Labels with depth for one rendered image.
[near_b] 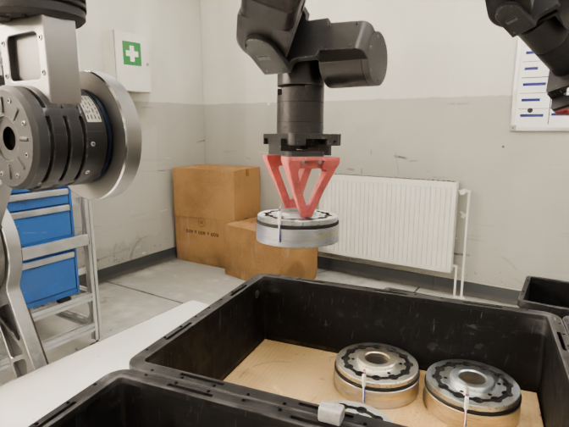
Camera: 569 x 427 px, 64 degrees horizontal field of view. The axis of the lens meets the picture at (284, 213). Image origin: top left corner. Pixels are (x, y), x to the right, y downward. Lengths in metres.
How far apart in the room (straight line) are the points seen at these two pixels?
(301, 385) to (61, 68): 0.52
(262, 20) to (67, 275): 2.12
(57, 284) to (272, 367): 1.91
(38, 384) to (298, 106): 0.68
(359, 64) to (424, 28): 2.87
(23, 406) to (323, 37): 0.73
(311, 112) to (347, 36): 0.09
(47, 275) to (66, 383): 1.52
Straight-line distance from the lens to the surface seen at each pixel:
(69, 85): 0.71
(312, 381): 0.62
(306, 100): 0.55
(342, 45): 0.51
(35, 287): 2.42
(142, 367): 0.47
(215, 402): 0.41
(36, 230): 2.37
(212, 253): 3.82
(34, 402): 0.92
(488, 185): 3.24
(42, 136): 0.67
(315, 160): 0.54
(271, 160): 0.59
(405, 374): 0.59
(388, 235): 3.34
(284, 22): 0.47
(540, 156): 3.19
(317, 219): 0.54
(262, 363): 0.66
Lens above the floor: 1.15
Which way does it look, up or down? 11 degrees down
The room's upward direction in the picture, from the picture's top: straight up
